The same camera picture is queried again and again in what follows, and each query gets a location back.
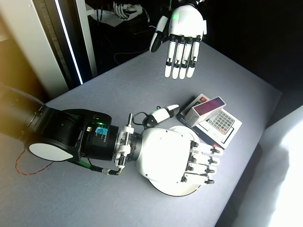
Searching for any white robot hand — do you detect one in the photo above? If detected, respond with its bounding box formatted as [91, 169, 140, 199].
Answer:
[149, 4, 208, 80]
[134, 104, 224, 186]

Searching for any grey rectangular cardboard box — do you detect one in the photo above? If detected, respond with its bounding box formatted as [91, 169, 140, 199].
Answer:
[184, 96, 227, 127]

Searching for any white plate with dark rim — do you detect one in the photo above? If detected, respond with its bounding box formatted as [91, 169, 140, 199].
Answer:
[146, 125, 202, 197]

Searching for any white calculator box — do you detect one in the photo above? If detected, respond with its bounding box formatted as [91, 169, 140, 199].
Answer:
[176, 93, 243, 150]

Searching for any person's hand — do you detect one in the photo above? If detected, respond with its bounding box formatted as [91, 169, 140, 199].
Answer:
[112, 0, 144, 20]

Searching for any grey table cloth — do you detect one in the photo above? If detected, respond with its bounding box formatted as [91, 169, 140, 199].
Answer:
[0, 39, 284, 227]

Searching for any white backdrop sheet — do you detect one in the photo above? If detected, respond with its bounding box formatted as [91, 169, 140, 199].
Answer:
[231, 110, 303, 227]

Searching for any white light strip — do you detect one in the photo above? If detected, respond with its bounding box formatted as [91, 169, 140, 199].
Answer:
[54, 0, 84, 86]

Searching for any white cabinet panel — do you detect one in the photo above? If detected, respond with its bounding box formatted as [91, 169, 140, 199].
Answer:
[0, 0, 70, 96]

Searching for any white frame post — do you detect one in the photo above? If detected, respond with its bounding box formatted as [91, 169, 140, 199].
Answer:
[75, 0, 98, 77]

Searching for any red twisted cable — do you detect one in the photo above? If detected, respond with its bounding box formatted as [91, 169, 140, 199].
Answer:
[15, 148, 56, 176]

